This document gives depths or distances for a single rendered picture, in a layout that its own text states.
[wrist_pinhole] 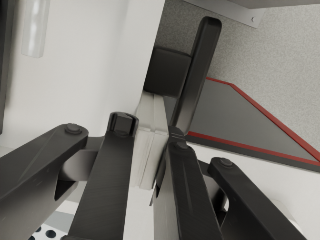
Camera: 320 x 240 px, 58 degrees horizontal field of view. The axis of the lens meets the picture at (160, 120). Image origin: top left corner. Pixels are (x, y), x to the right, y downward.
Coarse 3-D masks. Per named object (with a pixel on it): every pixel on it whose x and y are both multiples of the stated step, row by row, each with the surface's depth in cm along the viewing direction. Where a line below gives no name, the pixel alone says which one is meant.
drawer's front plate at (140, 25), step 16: (128, 0) 14; (144, 0) 14; (160, 0) 14; (128, 16) 14; (144, 16) 14; (160, 16) 14; (128, 32) 15; (144, 32) 15; (128, 48) 15; (144, 48) 15; (128, 64) 15; (144, 64) 15; (112, 80) 15; (128, 80) 15; (144, 80) 16; (112, 96) 16; (128, 96) 16; (128, 112) 16
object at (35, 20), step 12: (36, 0) 21; (48, 0) 22; (36, 12) 22; (48, 12) 22; (24, 24) 22; (36, 24) 22; (24, 36) 22; (36, 36) 22; (24, 48) 22; (36, 48) 22
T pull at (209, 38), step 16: (208, 16) 16; (208, 32) 16; (160, 48) 17; (192, 48) 17; (208, 48) 17; (160, 64) 17; (176, 64) 17; (192, 64) 17; (208, 64) 17; (160, 80) 17; (176, 80) 17; (192, 80) 17; (176, 96) 18; (192, 96) 17; (176, 112) 18; (192, 112) 18
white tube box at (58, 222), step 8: (56, 216) 36; (64, 216) 37; (72, 216) 37; (48, 224) 34; (56, 224) 35; (64, 224) 35; (40, 232) 35; (48, 232) 36; (56, 232) 35; (64, 232) 34
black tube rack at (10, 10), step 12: (0, 0) 20; (12, 0) 20; (0, 12) 19; (12, 12) 20; (0, 24) 20; (12, 24) 20; (0, 36) 20; (0, 48) 20; (0, 60) 20; (0, 72) 21; (0, 84) 21; (0, 96) 21; (0, 108) 22; (0, 120) 22; (0, 132) 23
